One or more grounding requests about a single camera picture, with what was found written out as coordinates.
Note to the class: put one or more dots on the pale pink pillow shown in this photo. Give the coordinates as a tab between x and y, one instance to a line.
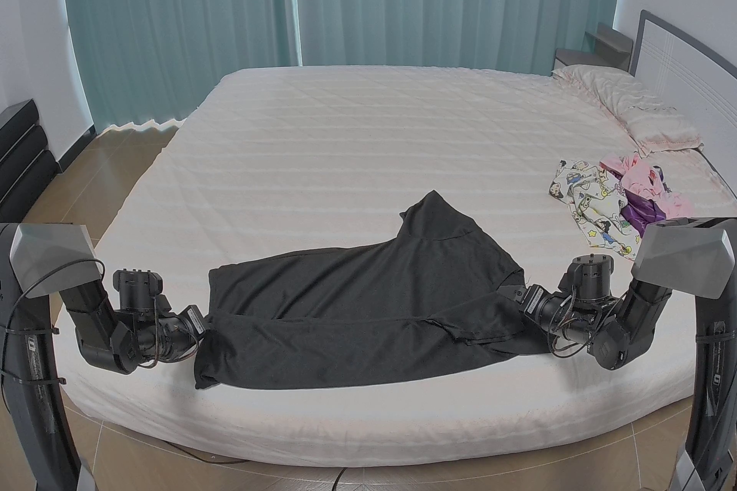
639	114

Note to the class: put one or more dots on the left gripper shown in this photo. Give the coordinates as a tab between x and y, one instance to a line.
173	339

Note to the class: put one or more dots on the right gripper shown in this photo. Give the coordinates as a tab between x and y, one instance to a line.
550	310

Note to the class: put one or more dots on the black chest of drawers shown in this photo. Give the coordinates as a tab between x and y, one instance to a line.
20	166

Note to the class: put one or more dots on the black T-shirt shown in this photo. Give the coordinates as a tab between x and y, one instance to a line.
357	316

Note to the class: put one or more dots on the pink garment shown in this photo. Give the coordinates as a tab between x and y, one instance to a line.
645	184

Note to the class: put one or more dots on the bed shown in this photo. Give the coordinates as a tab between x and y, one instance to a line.
357	132

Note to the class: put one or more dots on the white printed garment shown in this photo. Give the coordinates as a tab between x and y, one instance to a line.
593	215

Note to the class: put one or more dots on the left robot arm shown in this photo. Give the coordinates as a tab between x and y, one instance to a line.
95	322

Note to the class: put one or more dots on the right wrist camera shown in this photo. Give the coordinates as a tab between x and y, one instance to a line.
567	282

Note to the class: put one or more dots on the grey bedside table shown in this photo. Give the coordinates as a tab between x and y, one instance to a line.
581	57

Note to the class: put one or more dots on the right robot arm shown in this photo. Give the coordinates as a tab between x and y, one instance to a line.
685	258

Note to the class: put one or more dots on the purple garment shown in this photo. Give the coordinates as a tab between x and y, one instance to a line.
642	215

